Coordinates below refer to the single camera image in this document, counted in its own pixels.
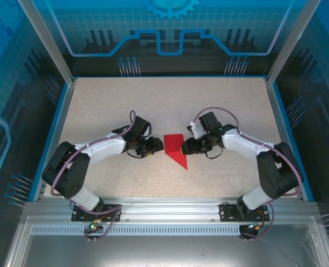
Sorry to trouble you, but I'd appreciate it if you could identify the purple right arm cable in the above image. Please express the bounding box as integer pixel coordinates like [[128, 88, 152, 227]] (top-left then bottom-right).
[[193, 106, 304, 240]]

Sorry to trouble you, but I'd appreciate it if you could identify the grey metal sheet panel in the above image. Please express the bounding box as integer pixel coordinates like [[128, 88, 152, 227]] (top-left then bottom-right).
[[2, 216, 329, 267]]

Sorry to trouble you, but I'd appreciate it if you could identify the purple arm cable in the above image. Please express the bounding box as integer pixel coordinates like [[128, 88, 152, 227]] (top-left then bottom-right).
[[193, 106, 304, 240], [50, 110, 139, 243]]

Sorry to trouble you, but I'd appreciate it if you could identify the aluminium mounting rail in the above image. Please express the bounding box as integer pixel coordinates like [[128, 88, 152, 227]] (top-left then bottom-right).
[[23, 196, 320, 223]]

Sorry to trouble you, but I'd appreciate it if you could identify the aluminium frame post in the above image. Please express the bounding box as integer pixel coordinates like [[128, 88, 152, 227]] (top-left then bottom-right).
[[265, 0, 322, 86], [17, 0, 78, 86]]

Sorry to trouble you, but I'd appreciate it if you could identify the red paper sheet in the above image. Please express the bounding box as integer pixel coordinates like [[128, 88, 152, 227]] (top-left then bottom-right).
[[163, 133, 189, 171]]

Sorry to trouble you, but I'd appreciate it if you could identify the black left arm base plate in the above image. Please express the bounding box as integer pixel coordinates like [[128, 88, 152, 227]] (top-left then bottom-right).
[[71, 204, 123, 223]]

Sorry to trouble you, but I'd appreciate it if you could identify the cable connector with green light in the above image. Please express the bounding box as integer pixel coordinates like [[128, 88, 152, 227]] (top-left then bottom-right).
[[88, 219, 103, 232], [247, 221, 266, 231]]

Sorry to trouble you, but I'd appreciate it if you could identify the blue table edge strip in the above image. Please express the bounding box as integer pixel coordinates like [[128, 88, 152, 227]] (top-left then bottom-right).
[[27, 82, 68, 202], [72, 74, 268, 79], [272, 82, 316, 202]]

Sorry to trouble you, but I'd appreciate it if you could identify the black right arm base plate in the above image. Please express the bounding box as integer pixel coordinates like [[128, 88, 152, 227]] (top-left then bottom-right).
[[219, 202, 271, 223]]

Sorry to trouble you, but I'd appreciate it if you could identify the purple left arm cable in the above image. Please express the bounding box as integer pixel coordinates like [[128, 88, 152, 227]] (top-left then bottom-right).
[[50, 110, 139, 243]]

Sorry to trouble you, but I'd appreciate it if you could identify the aluminium side rail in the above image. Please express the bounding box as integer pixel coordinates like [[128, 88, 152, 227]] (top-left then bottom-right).
[[32, 78, 78, 202], [264, 77, 307, 202]]

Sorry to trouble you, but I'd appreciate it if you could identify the slotted grey cable duct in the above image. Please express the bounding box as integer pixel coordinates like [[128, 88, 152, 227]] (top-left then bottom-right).
[[30, 225, 244, 236]]

